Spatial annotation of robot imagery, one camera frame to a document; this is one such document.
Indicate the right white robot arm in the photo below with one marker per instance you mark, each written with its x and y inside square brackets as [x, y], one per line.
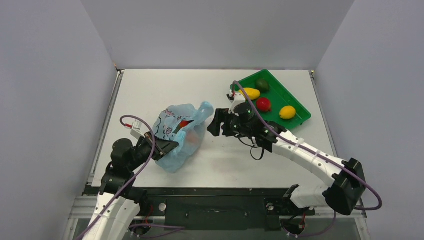
[342, 180]

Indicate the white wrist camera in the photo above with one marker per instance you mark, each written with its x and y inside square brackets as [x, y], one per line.
[235, 99]
[137, 129]

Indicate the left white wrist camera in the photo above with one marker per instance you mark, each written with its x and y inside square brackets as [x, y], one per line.
[137, 129]

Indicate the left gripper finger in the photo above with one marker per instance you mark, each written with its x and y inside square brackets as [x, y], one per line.
[163, 148]
[172, 137]

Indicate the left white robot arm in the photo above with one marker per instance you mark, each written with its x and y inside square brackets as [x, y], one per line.
[118, 201]

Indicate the orange fake peach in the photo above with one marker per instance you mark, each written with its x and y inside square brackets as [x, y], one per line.
[194, 139]

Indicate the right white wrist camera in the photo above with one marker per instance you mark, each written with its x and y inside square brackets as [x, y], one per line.
[235, 99]

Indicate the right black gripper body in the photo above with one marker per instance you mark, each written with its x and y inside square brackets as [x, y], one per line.
[227, 122]

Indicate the green plastic tray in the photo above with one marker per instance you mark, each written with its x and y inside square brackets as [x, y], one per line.
[286, 88]

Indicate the yellow fake mango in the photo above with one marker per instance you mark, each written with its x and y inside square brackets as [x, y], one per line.
[250, 93]

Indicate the red orange fake mango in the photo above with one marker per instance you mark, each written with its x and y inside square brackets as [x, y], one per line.
[181, 125]

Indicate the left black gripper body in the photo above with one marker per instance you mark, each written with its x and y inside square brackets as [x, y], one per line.
[143, 151]

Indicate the dark green fake avocado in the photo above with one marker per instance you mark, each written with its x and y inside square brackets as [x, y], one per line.
[262, 85]

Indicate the light blue plastic bag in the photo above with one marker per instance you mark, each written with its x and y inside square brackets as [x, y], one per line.
[167, 121]

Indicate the yellow fake lemon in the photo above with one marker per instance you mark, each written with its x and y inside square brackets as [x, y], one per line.
[287, 112]

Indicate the red fake apple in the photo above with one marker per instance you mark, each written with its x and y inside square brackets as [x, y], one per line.
[263, 104]

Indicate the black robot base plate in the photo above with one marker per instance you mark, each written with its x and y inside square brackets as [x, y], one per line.
[226, 223]

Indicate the aluminium frame rail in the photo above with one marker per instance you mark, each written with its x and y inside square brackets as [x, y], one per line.
[170, 206]

